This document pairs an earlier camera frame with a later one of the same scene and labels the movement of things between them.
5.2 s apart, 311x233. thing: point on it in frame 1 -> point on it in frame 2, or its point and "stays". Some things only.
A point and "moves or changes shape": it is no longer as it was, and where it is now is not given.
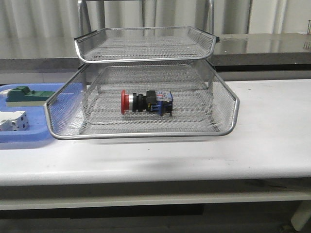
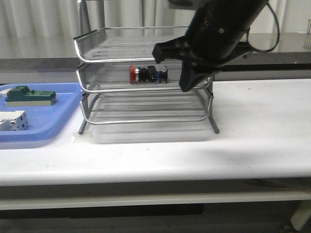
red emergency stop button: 159,102 -> 153,74
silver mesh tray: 109,44 stays
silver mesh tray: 88,106 moves or changes shape
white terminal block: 13,121 stays
